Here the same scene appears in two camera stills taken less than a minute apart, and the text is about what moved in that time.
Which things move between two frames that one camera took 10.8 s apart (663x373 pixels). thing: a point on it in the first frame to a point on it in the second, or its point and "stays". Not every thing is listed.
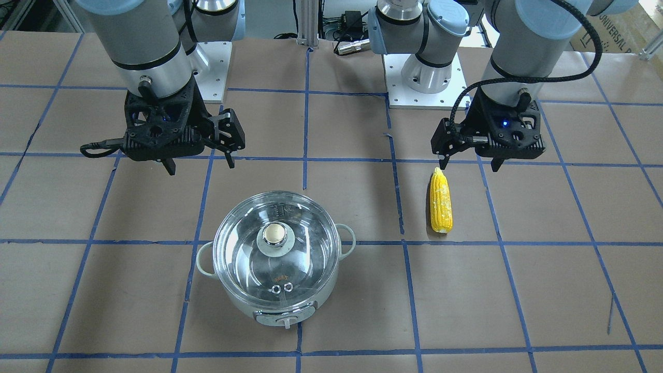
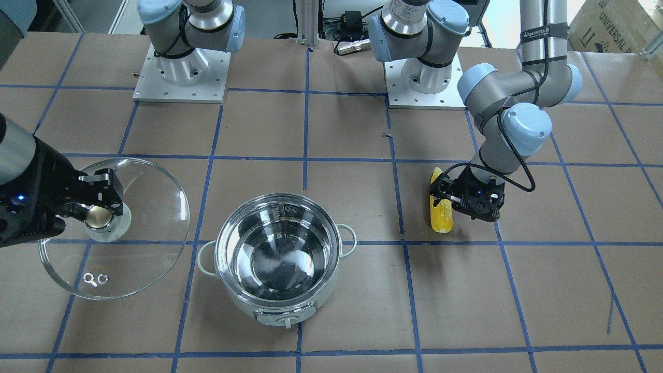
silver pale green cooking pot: [276, 254] stays
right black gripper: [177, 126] to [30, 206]
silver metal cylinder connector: [347, 47] stays
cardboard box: [625, 31] stays
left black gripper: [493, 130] to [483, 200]
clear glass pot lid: [277, 248] to [121, 257]
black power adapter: [352, 20] stays
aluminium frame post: [307, 31] stays
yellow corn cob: [441, 202] stays
